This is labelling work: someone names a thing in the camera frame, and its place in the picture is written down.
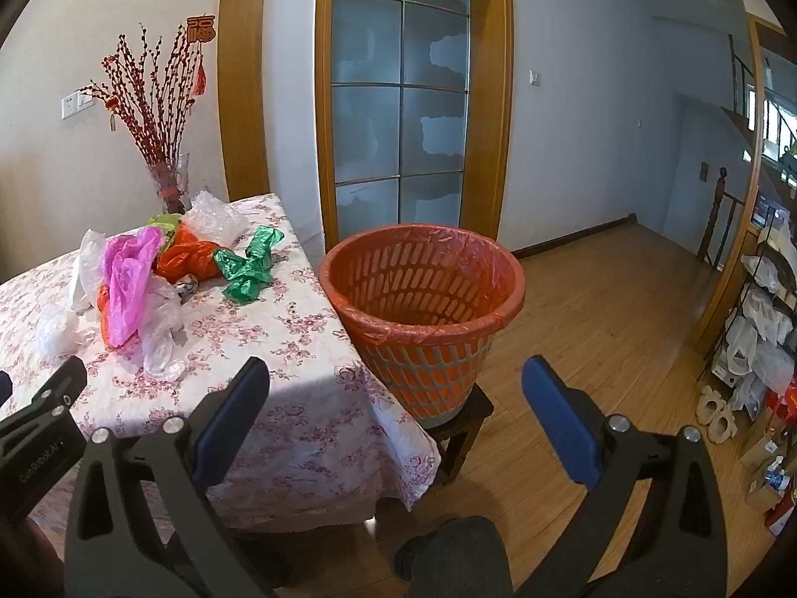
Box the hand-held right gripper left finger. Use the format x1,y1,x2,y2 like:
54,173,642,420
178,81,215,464
64,356,275,598

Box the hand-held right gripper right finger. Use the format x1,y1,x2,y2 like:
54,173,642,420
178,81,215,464
522,355,728,598

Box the pink plastic bag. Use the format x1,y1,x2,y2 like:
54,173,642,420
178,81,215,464
103,227,164,350

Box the orange plastic trash basket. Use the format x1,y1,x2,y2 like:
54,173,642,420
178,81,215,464
319,222,526,431

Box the large orange plastic bag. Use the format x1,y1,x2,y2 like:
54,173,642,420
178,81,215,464
155,224,220,281

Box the crumpled white plastic bag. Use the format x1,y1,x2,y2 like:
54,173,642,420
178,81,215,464
34,311,82,356

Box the floral tablecloth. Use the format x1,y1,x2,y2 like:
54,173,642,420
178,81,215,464
0,192,442,565

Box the dark wooden stool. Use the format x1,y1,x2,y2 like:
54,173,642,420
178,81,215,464
418,383,495,487

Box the white translucent plastic bag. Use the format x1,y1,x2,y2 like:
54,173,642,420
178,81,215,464
140,277,188,381

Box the beige slippers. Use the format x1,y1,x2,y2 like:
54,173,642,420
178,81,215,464
696,386,742,443

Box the green plastic bag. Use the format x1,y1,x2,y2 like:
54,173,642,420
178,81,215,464
213,226,285,305

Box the person's dark trouser leg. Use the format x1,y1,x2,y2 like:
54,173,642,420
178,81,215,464
394,516,521,598

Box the cardboard boxes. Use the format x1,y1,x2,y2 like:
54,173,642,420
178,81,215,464
740,414,797,537

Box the bubble wrap sheet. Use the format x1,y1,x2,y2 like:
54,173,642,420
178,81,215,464
185,190,251,244

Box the metal rack with bags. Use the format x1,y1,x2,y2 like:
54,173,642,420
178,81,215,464
703,187,797,425

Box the glass vase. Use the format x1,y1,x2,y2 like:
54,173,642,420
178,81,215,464
148,152,191,216

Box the grey door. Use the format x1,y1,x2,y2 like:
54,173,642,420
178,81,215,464
663,95,729,256

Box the wooden stair railing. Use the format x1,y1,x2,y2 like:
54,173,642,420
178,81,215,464
697,167,745,269

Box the red berry branches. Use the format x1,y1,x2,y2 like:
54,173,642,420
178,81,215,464
78,23,206,166

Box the frosted glass sliding door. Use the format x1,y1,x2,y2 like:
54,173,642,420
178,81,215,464
332,0,471,244

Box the wooden archway frame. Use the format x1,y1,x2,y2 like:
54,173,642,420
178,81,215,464
694,12,786,356

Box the wooden wall trim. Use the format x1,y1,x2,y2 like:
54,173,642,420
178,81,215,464
218,0,270,203

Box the wooden door frame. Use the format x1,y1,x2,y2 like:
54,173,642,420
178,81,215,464
314,0,515,250

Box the red tasselled wall ornament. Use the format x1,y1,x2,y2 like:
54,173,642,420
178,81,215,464
187,12,217,96

